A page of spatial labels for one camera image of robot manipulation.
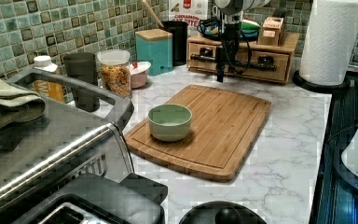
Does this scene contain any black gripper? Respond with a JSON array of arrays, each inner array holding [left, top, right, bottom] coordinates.
[[216, 13, 241, 83]]

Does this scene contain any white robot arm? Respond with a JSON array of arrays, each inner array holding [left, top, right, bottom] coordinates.
[[214, 0, 270, 82]]

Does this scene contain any wooden drawer box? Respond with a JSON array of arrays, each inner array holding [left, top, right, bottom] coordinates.
[[186, 33, 299, 84]]

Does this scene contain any blue plate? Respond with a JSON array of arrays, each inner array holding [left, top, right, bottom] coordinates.
[[197, 18, 261, 40]]

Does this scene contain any bamboo cutting board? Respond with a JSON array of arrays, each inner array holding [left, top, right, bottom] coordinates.
[[125, 85, 271, 182]]

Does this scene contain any black utensil pot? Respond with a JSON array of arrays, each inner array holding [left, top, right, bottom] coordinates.
[[162, 21, 187, 66]]

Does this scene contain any small wooden crate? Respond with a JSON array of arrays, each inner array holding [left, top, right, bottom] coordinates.
[[257, 17, 284, 47]]

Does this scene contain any cinnamon cereal box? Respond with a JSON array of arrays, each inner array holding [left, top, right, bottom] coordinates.
[[169, 0, 208, 35]]

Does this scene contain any teal canister bamboo lid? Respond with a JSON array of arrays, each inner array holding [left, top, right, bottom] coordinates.
[[135, 29, 173, 77]]

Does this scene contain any green ceramic bowl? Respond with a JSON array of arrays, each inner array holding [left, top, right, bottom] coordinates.
[[147, 104, 192, 142]]

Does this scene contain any pink bowl white lid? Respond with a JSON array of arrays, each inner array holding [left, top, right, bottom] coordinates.
[[130, 62, 151, 89]]

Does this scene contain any wooden spoon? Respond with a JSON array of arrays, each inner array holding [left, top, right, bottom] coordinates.
[[142, 0, 164, 28]]

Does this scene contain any clear cereal jar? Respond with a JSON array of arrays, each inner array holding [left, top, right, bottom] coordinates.
[[97, 49, 131, 98]]

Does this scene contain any paper towel roll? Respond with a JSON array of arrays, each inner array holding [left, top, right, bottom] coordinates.
[[299, 0, 358, 86]]

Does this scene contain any black round stand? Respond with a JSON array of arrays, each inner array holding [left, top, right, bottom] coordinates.
[[179, 201, 267, 224]]

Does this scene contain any dark grey tumbler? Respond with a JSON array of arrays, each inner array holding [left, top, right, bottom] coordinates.
[[63, 52, 100, 112]]

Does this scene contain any white lid orange bottle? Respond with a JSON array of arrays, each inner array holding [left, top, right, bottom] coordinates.
[[32, 55, 66, 104]]

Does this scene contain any silver toaster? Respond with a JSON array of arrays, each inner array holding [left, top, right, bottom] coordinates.
[[11, 173, 168, 224]]

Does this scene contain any folded green towel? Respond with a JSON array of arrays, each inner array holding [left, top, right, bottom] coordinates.
[[0, 79, 46, 129]]

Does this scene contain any stainless toaster oven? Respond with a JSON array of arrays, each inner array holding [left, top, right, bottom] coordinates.
[[0, 68, 133, 224]]

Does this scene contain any black drawer handle left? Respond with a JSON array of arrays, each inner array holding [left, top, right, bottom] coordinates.
[[190, 48, 216, 63]]

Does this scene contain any black drawer handle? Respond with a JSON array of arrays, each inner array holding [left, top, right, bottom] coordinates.
[[245, 56, 277, 72], [190, 48, 216, 63]]

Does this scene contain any black drawer handle right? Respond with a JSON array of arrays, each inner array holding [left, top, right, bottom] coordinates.
[[245, 56, 277, 72]]

